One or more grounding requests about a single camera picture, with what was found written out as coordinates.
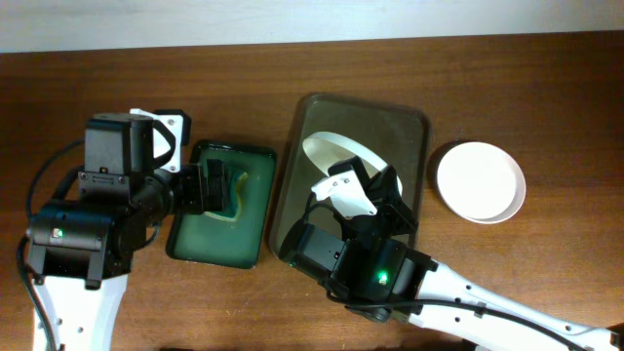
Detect dark serving tray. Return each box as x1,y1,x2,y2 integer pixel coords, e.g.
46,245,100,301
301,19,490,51
268,94,431,254

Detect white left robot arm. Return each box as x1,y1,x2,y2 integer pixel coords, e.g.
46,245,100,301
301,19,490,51
17,108,230,350

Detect white plate with green stain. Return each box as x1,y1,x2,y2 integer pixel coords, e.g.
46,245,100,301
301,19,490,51
302,132,388,177

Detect green water tray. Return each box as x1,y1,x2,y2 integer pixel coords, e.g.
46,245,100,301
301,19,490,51
166,139,277,269

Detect yellow green sponge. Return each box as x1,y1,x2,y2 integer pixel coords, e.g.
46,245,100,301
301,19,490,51
204,169,249,222

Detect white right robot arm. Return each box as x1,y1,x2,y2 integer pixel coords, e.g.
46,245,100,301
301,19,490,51
279,156,623,351

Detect white stacked plate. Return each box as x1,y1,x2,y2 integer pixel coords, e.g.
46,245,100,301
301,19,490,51
435,141,527,224

